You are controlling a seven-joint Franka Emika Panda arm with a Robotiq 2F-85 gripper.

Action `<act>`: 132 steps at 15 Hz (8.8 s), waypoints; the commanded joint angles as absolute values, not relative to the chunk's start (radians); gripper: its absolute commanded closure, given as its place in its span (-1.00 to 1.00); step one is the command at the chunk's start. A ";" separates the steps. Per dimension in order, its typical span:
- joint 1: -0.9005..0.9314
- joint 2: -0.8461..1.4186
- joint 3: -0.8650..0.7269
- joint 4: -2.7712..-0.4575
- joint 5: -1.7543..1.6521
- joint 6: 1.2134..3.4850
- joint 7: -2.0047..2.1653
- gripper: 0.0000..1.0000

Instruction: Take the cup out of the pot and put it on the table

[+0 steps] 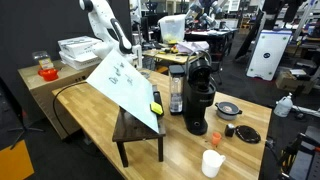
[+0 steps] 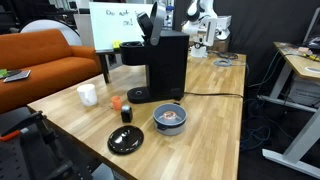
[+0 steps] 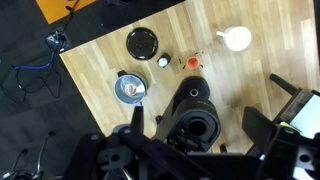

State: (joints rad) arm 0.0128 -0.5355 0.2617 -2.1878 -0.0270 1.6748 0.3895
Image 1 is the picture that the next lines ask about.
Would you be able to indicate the small orange cup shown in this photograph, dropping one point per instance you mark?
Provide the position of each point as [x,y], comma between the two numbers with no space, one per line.
[216,138]

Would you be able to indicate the dark wooden stand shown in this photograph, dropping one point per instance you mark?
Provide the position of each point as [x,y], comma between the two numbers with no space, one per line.
[133,128]

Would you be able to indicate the pink cloth bundle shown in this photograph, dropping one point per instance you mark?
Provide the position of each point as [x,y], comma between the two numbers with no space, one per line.
[191,46]

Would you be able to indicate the small brown cardboard box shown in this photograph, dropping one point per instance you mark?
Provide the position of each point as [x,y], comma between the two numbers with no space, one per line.
[290,83]

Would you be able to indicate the black round pot lid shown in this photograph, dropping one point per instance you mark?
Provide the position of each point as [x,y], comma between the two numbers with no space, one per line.
[248,134]

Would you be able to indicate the large cardboard box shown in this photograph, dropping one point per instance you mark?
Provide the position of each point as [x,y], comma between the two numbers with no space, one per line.
[43,90]

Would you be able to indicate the black metal cart frame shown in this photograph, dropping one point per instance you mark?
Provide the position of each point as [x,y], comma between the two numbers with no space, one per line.
[300,160]

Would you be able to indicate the clear plastic storage bin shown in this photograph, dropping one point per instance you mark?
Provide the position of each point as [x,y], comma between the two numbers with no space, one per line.
[171,30]

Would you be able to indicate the white mug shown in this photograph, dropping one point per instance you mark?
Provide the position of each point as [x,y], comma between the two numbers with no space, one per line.
[210,165]

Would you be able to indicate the red bowl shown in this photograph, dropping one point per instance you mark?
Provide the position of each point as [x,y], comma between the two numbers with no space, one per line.
[49,75]

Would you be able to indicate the black coffee machine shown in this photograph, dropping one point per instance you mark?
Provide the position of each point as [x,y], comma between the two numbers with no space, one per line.
[198,100]

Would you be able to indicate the wooden background desk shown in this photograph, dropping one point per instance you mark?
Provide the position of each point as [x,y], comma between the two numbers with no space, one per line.
[170,57]

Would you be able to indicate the grey cooking pot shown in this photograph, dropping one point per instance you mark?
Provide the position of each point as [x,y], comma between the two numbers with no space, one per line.
[226,116]

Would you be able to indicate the white whiteboard with writing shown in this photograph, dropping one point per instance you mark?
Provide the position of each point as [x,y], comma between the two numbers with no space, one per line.
[123,86]

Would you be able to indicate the small black box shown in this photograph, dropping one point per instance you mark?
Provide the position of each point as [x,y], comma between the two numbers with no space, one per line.
[230,130]

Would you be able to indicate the white plastic jug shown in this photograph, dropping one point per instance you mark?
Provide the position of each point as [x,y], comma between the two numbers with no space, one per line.
[283,107]

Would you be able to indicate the jar with red contents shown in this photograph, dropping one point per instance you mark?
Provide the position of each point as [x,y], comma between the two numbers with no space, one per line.
[45,62]

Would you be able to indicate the white panel board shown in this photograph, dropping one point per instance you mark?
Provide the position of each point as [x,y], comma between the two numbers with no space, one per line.
[268,55]

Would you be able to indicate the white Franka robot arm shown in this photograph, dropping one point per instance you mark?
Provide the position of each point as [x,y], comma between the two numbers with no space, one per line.
[103,20]

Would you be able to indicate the grey background robot arm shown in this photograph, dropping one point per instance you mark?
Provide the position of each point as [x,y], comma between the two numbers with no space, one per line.
[205,15]

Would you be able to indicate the black tripod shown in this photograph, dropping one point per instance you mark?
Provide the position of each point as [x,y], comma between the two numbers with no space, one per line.
[25,128]

